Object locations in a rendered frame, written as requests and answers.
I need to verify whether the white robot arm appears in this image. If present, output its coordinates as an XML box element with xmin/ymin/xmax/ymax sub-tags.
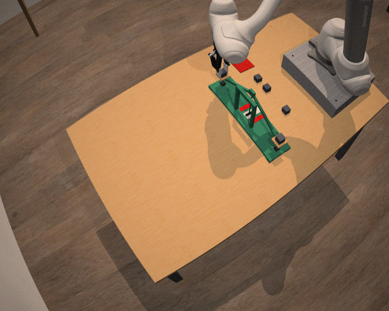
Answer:
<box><xmin>209</xmin><ymin>0</ymin><xmax>373</xmax><ymax>96</ymax></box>

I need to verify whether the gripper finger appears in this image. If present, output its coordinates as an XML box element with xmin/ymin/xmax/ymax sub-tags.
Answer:
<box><xmin>223</xmin><ymin>60</ymin><xmax>230</xmax><ymax>74</ymax></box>
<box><xmin>208</xmin><ymin>50</ymin><xmax>222</xmax><ymax>78</ymax></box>

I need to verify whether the red flat square plate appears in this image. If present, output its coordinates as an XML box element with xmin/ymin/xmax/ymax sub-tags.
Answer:
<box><xmin>232</xmin><ymin>59</ymin><xmax>254</xmax><ymax>73</ymax></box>

